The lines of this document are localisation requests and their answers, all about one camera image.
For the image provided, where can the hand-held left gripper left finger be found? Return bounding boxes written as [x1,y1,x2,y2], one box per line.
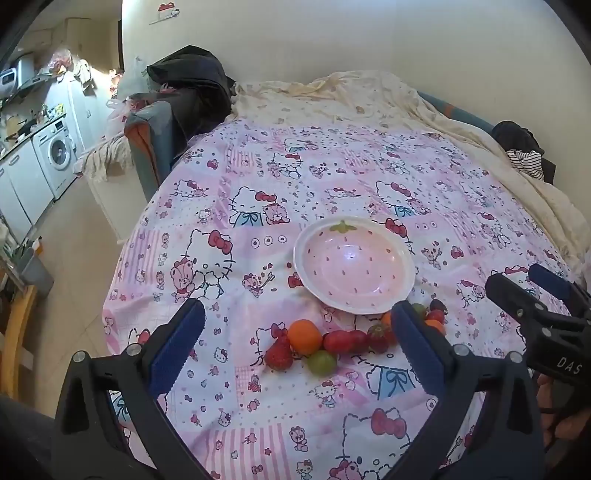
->
[52,298,218,480]

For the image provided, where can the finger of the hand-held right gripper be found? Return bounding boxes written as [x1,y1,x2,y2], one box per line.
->
[485,272,561,333]
[527,263,591,315]

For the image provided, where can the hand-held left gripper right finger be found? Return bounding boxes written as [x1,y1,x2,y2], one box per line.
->
[390,300,543,480]

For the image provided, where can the pink strawberry-print bowl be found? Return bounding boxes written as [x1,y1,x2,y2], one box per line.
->
[293,220,416,315]

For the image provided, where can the large green tomato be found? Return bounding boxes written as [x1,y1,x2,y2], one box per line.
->
[307,350,338,376]

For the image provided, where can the large orange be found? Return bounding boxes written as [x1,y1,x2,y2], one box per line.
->
[287,319,324,356]

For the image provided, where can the person's right hand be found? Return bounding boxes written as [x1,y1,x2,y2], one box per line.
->
[538,373,591,449]

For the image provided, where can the striped garment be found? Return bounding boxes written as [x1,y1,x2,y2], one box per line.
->
[506,148,544,181]

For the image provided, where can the pink cartoon cat blanket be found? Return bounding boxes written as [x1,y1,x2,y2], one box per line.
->
[100,117,583,480]

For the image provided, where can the black clothing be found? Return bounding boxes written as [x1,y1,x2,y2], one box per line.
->
[492,121,557,185]

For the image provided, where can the grey box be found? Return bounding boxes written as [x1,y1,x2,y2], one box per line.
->
[18,249,55,288]

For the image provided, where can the wooden chair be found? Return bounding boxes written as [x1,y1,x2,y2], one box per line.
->
[0,284,38,398]

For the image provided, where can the blue padded bed edge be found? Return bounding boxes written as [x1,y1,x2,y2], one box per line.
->
[418,90,496,134]

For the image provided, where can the dark cloth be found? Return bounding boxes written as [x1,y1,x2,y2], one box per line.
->
[0,394,58,480]

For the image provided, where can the cream fringed throw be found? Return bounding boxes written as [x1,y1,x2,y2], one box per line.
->
[74,134,134,185]

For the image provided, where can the blue sofa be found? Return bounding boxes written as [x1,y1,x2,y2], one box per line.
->
[124,99,185,201]

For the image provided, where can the white kitchen cabinets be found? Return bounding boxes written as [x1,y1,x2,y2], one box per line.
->
[0,138,55,236]

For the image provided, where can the white washing machine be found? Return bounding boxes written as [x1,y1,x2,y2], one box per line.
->
[31,115,79,200]

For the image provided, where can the cream blanket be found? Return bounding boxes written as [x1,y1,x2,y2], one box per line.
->
[229,70,587,259]

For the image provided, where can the tall white cabinet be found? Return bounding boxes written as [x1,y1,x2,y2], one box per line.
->
[46,69,112,153]

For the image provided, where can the black jacket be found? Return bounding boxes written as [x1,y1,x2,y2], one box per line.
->
[147,45,236,139]

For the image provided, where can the white plastic bag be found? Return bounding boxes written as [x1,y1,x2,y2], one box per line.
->
[116,56,151,100]

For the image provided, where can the grey kitchen appliance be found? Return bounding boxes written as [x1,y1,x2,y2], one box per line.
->
[0,53,35,89]

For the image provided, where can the red house wall sticker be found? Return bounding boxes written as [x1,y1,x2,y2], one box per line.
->
[149,1,182,24]

